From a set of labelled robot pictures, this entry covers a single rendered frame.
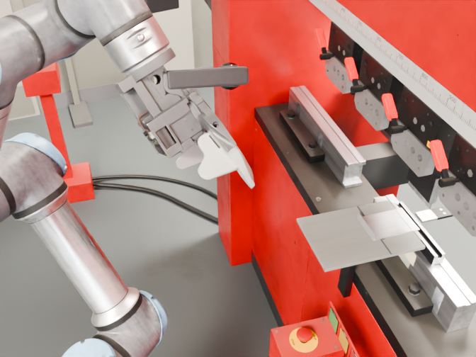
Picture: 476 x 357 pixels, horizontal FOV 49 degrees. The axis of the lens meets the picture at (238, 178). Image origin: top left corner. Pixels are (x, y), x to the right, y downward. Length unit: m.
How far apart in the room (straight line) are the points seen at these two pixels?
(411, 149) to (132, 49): 0.78
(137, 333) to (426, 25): 0.87
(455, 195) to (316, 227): 0.36
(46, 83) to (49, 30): 1.94
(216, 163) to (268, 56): 1.32
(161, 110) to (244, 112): 1.36
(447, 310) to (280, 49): 1.09
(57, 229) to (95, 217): 1.86
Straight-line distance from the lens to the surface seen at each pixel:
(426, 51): 1.18
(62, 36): 0.73
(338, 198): 1.62
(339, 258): 1.27
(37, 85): 2.66
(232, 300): 2.44
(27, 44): 0.69
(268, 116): 1.98
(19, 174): 1.02
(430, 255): 1.34
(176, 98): 0.69
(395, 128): 1.24
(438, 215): 1.44
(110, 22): 0.66
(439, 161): 1.12
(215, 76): 0.70
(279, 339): 1.37
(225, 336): 2.33
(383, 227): 1.36
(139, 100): 0.69
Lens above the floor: 1.91
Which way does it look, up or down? 38 degrees down
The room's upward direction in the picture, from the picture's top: straight up
